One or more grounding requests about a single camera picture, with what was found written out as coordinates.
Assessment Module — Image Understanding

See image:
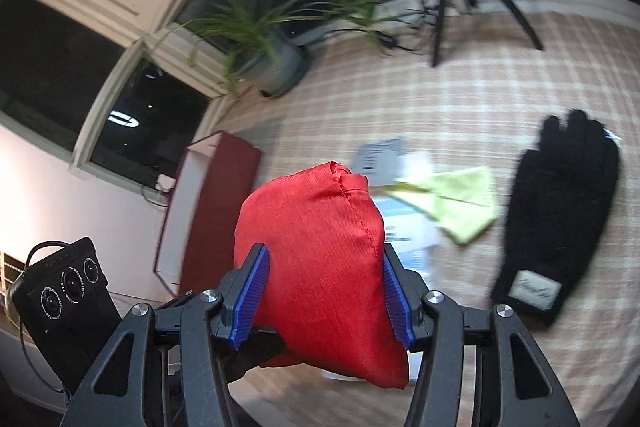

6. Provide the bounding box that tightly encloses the small green plant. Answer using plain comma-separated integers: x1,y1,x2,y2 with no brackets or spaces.
345,0,401,55

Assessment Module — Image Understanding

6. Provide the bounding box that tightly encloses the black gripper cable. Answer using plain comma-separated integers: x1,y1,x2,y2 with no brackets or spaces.
19,241,71,403

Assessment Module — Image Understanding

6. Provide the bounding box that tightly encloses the small grey printed packet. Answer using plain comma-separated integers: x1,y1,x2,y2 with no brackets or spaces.
352,137,407,175

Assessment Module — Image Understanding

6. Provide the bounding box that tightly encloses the potted plant grey pot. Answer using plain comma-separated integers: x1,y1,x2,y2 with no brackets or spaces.
145,0,386,100

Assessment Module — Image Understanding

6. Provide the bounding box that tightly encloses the cardboard box white inside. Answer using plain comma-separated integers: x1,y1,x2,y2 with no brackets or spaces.
152,131,263,299

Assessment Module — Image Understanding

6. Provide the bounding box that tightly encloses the black knit glove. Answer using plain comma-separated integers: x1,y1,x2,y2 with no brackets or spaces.
490,109,621,328

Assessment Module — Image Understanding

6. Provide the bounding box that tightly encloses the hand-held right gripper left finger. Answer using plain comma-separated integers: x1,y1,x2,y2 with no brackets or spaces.
60,243,286,427

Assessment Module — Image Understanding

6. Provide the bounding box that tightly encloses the red cloth bag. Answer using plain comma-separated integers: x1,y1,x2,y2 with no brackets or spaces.
234,161,411,390

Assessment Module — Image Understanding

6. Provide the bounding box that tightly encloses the yellow-green cloth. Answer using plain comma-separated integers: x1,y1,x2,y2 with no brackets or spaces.
382,166,498,245

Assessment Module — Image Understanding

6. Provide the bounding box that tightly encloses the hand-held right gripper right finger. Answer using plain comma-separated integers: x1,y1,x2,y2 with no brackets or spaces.
382,243,583,427

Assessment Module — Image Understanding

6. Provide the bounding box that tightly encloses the white window frame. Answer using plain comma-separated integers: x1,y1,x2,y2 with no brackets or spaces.
0,0,640,178

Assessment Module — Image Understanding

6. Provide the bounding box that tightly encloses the black power cable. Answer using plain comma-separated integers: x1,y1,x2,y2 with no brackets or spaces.
300,2,436,55

